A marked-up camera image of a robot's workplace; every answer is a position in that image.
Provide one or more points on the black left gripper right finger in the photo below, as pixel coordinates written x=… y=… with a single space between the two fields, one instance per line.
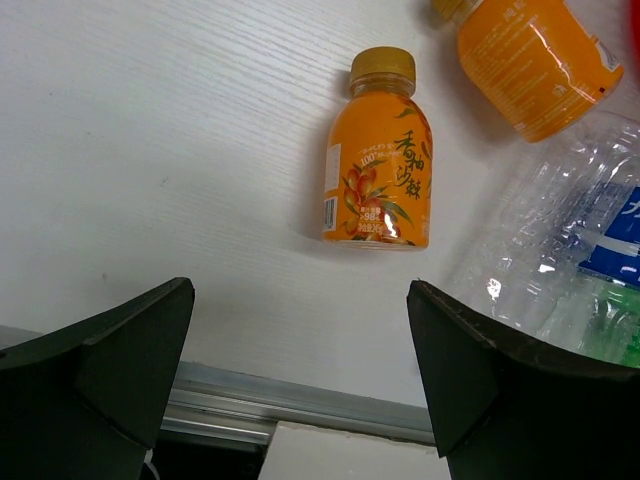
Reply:
x=505 y=405

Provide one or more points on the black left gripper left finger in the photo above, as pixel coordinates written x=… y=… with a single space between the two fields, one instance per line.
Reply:
x=87 y=401

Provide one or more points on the green plastic bottle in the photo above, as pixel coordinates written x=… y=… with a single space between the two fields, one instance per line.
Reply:
x=597 y=319

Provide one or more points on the clear blue label water bottle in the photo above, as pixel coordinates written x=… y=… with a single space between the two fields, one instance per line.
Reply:
x=570 y=209

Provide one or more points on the small orange juice bottle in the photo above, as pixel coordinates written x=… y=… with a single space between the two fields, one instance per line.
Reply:
x=378 y=169

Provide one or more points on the large orange juice bottle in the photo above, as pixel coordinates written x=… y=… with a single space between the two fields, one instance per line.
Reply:
x=533 y=60

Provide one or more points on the red mesh bin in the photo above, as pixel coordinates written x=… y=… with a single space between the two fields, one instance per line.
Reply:
x=631 y=24

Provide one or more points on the aluminium table edge rail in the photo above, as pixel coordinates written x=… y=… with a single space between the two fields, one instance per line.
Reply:
x=221 y=404

